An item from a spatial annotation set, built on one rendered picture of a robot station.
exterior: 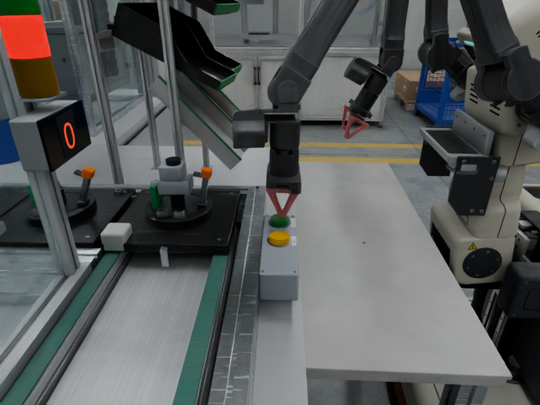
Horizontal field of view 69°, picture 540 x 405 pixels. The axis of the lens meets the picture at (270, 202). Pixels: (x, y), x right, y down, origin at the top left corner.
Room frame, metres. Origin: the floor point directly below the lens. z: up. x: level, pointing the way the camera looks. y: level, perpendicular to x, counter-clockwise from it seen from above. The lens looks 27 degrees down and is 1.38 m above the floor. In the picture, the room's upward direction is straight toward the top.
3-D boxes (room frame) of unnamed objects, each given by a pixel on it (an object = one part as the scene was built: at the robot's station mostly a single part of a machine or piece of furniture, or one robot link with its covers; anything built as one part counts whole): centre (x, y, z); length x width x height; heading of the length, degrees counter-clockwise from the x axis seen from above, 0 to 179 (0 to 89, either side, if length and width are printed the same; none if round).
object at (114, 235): (0.64, 0.30, 0.97); 0.05 x 0.05 x 0.04; 88
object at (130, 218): (0.74, 0.19, 0.96); 0.24 x 0.24 x 0.02; 88
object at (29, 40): (0.55, 0.32, 1.33); 0.05 x 0.05 x 0.05
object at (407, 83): (5.82, -2.50, 0.20); 1.20 x 0.80 x 0.41; 87
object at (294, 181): (0.72, -0.03, 1.09); 0.10 x 0.07 x 0.07; 178
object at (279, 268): (0.65, -0.02, 0.93); 0.21 x 0.07 x 0.06; 178
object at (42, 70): (0.55, 0.32, 1.28); 0.05 x 0.05 x 0.05
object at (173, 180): (0.74, 0.20, 1.06); 0.08 x 0.04 x 0.07; 88
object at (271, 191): (0.73, -0.03, 1.02); 0.07 x 0.07 x 0.09; 88
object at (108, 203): (0.75, 0.45, 1.01); 0.24 x 0.24 x 0.13; 88
